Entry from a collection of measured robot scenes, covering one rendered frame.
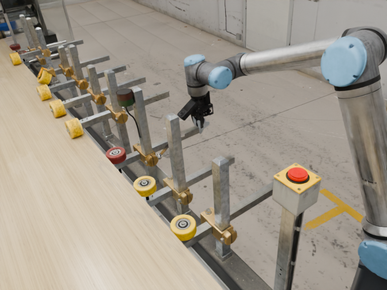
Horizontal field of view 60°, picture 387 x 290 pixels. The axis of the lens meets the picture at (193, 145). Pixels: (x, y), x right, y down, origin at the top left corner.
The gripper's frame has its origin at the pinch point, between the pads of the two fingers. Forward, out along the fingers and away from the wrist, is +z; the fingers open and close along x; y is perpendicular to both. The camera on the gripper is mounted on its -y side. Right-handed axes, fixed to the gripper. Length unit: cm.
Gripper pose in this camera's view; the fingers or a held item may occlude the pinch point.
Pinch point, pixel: (198, 132)
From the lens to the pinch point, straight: 161.7
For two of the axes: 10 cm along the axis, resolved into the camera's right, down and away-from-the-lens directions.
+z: 1.1, 8.1, 5.8
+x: -5.6, -4.3, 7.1
